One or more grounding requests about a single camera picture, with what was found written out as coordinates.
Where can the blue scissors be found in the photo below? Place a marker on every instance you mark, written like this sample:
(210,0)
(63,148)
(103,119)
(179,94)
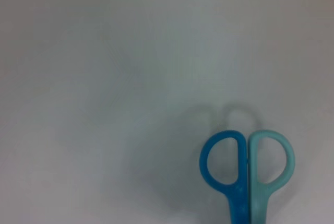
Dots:
(245,182)

